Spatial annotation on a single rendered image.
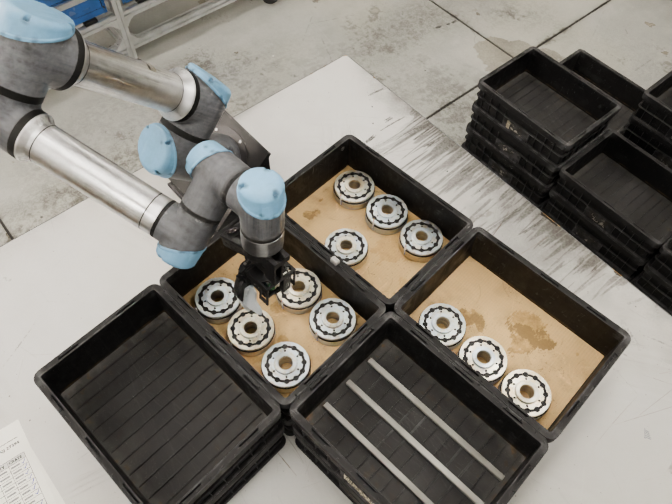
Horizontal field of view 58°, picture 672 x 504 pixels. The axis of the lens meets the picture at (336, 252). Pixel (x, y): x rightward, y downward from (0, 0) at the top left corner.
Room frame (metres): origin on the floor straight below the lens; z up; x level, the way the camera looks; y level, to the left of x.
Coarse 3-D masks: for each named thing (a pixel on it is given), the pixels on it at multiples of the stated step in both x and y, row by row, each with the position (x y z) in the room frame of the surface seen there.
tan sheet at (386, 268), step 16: (336, 176) 1.01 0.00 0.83; (320, 192) 0.96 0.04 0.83; (384, 192) 0.96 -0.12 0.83; (304, 208) 0.90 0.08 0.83; (320, 208) 0.91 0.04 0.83; (336, 208) 0.91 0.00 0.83; (304, 224) 0.86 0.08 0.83; (320, 224) 0.86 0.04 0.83; (336, 224) 0.86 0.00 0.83; (352, 224) 0.86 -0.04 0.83; (320, 240) 0.81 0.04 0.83; (368, 240) 0.81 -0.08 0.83; (384, 240) 0.81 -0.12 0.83; (448, 240) 0.82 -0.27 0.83; (368, 256) 0.77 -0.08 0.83; (384, 256) 0.77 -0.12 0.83; (400, 256) 0.77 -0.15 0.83; (368, 272) 0.72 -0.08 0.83; (384, 272) 0.72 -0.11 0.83; (400, 272) 0.73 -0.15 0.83; (416, 272) 0.73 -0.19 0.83; (384, 288) 0.68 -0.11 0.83
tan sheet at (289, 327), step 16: (240, 256) 0.76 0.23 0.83; (224, 272) 0.71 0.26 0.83; (192, 304) 0.63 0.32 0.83; (272, 304) 0.63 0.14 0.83; (288, 320) 0.59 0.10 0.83; (304, 320) 0.59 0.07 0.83; (336, 320) 0.60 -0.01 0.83; (224, 336) 0.55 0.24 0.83; (288, 336) 0.56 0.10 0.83; (304, 336) 0.56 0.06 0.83; (320, 352) 0.52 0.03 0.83; (256, 368) 0.48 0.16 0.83; (288, 368) 0.48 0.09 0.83
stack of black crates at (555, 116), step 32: (512, 64) 1.75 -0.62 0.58; (544, 64) 1.78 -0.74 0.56; (480, 96) 1.63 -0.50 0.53; (512, 96) 1.69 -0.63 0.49; (544, 96) 1.69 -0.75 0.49; (576, 96) 1.65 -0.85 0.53; (608, 96) 1.59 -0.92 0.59; (480, 128) 1.61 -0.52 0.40; (512, 128) 1.51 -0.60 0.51; (544, 128) 1.43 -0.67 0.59; (576, 128) 1.53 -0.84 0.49; (608, 128) 1.54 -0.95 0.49; (480, 160) 1.57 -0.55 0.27; (512, 160) 1.47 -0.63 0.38; (544, 160) 1.39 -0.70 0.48; (544, 192) 1.37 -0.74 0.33
